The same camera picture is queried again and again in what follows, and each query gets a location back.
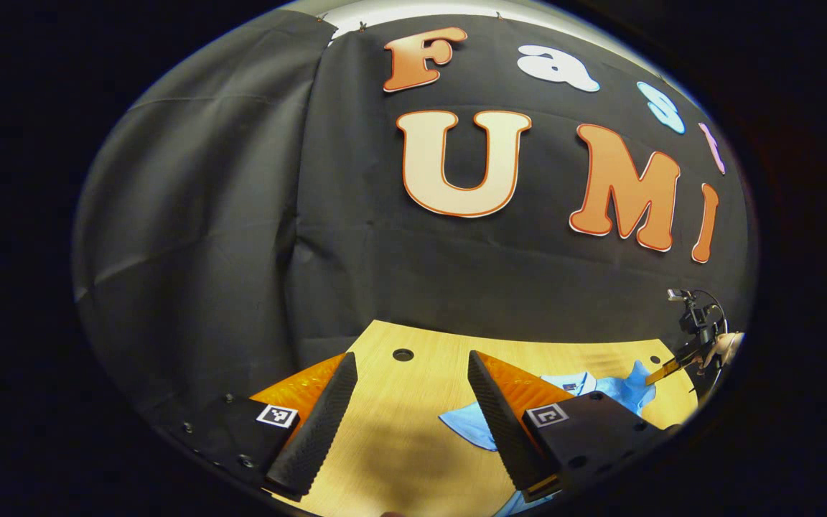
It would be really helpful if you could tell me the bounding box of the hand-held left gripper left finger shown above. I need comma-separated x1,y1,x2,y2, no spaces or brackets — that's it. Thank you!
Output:
169,352,358,502

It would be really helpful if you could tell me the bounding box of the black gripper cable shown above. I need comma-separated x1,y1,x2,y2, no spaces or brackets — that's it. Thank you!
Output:
692,289,729,325

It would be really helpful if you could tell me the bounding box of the light blue T-shirt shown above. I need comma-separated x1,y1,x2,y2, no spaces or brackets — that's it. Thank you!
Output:
439,359,657,517

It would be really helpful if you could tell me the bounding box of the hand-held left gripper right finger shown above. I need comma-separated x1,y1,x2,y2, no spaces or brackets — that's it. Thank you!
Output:
467,350,680,503

